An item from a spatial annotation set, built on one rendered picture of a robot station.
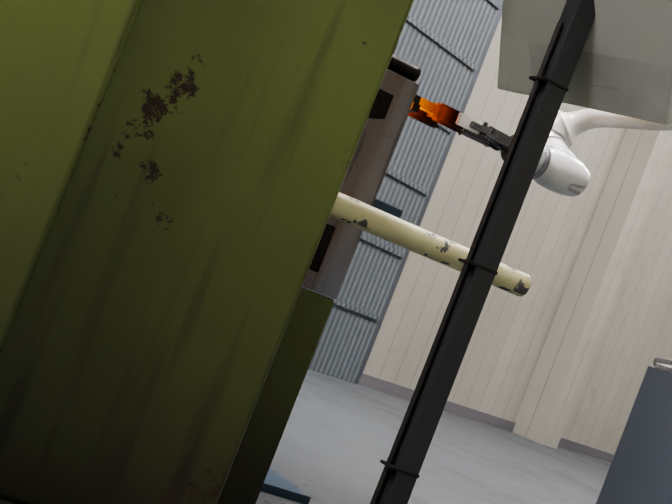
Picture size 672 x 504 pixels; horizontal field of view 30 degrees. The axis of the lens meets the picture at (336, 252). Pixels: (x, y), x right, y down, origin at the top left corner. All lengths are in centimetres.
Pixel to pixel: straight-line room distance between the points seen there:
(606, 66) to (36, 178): 93
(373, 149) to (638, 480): 118
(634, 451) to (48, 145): 183
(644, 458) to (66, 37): 188
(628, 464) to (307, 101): 149
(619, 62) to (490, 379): 785
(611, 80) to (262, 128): 58
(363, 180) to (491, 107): 653
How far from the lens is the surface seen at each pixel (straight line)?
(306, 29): 203
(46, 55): 181
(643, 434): 317
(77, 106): 182
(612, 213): 1040
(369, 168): 240
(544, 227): 987
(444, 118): 305
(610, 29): 210
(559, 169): 320
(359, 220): 214
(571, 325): 1030
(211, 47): 198
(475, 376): 966
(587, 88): 214
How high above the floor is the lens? 47
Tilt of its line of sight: 2 degrees up
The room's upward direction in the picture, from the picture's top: 21 degrees clockwise
